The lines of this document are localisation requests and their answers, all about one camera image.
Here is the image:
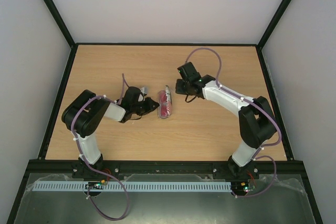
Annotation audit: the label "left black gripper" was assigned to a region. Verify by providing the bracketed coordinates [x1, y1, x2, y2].
[131, 97, 159, 115]

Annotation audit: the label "red sunglasses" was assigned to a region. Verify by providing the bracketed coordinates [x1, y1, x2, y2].
[158, 90, 170, 119]

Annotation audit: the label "flag pattern glasses case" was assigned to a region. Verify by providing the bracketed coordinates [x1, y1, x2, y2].
[157, 85, 172, 119]

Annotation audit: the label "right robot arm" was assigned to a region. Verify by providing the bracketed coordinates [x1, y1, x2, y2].
[175, 62, 282, 178]

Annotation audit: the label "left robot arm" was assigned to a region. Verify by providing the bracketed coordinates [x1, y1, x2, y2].
[61, 87, 159, 179]

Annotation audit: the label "black aluminium frame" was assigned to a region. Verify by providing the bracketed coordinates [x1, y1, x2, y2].
[5, 0, 324, 224]

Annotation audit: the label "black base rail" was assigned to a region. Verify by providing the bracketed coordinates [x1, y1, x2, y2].
[70, 159, 263, 180]

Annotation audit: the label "light blue slotted cable duct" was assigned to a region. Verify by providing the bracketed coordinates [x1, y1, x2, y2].
[33, 181, 232, 193]

